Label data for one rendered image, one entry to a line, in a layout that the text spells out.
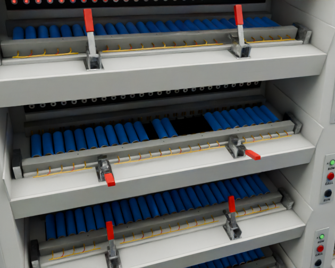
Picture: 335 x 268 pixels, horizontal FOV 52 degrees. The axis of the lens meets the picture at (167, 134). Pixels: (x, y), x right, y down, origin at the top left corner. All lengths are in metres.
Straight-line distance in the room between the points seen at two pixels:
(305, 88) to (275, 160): 0.17
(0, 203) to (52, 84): 0.21
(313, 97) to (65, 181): 0.52
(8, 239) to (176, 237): 0.33
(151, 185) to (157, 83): 0.19
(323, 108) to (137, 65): 0.40
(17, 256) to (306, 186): 0.61
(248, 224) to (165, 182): 0.26
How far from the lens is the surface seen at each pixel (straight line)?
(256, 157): 0.64
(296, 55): 0.71
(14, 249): 0.67
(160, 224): 0.77
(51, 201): 0.63
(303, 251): 0.93
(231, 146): 0.71
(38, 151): 0.67
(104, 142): 0.67
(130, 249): 0.76
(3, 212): 0.63
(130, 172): 0.64
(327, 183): 0.86
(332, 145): 0.83
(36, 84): 0.56
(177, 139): 0.68
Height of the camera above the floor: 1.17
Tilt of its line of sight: 20 degrees down
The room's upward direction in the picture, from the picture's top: 2 degrees counter-clockwise
